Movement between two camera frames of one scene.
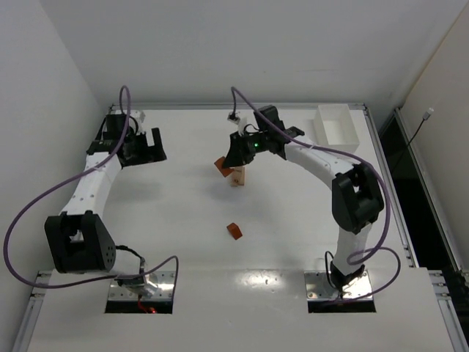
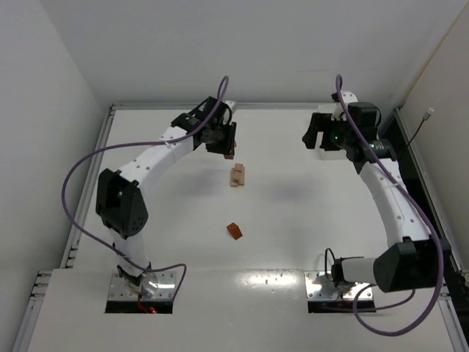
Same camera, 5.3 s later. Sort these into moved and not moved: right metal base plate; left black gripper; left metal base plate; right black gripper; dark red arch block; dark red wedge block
Moved: dark red arch block; right black gripper; left black gripper
Not moved: left metal base plate; right metal base plate; dark red wedge block
